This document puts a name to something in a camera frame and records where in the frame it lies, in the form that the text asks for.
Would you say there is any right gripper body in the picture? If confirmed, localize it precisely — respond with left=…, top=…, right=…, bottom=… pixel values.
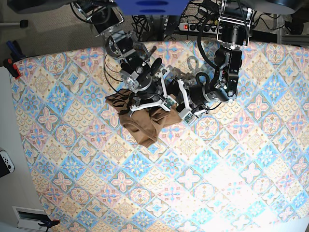
left=125, top=58, right=164, bottom=101

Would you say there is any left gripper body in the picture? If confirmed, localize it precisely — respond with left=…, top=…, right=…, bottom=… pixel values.
left=189, top=72, right=217, bottom=105

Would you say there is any brown t-shirt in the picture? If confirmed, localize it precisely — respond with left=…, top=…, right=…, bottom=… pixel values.
left=105, top=89, right=182, bottom=147

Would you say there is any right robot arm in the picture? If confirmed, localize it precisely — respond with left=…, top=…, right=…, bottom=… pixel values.
left=70, top=0, right=166, bottom=101

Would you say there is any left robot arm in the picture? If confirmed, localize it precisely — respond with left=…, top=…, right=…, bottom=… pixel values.
left=186, top=0, right=254, bottom=110

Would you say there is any white power strip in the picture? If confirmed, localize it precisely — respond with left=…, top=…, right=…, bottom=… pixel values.
left=178, top=23, right=217, bottom=34

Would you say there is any patterned tablecloth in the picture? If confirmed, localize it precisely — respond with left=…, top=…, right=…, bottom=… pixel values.
left=10, top=42, right=309, bottom=232

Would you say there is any red black clamp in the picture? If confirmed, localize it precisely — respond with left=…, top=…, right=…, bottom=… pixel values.
left=3, top=58, right=21, bottom=79

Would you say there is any handheld game console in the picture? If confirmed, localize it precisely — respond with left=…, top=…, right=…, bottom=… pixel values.
left=0, top=149, right=15, bottom=177

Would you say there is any orange black clamp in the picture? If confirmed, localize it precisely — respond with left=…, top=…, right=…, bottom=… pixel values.
left=38, top=217, right=60, bottom=232

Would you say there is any white box device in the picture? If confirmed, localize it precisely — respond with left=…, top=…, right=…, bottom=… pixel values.
left=12, top=206, right=48, bottom=232

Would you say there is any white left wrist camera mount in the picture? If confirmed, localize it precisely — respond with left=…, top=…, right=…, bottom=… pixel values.
left=176, top=79, right=211, bottom=125

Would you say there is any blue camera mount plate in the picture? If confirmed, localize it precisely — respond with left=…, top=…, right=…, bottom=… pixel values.
left=115, top=0, right=189, bottom=15

